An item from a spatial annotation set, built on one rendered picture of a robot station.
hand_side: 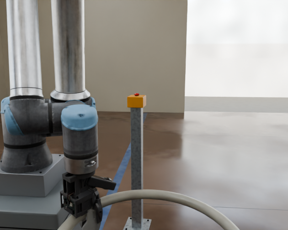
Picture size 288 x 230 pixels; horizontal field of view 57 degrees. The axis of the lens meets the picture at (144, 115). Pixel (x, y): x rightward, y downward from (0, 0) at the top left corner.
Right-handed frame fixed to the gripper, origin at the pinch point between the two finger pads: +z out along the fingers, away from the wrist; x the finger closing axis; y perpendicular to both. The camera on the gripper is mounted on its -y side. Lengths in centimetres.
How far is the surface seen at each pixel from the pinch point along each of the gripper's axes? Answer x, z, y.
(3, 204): -32.6, 1.4, 11.4
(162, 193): 12.1, -7.6, -19.4
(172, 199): 15.5, -6.5, -20.2
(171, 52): -332, -31, -523
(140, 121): -67, 3, -101
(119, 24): -443, -94, -449
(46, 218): -16.4, 2.7, 4.8
